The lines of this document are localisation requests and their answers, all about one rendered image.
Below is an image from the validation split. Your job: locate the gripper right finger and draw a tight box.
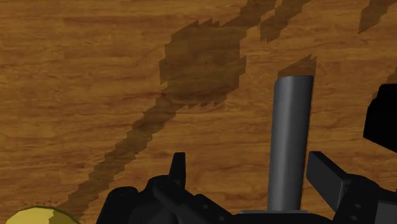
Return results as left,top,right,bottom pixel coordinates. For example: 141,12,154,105
305,151,397,224

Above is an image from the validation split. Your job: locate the black object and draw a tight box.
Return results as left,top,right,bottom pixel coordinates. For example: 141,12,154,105
363,83,397,153

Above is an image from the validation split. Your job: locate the grey cylinder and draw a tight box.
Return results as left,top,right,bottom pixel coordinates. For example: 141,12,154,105
267,75,315,213

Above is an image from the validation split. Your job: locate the yellow round fruit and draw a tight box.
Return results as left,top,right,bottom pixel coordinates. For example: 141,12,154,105
5,206,80,224

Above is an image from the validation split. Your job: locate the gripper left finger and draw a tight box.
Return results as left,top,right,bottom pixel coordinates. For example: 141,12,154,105
95,151,234,224

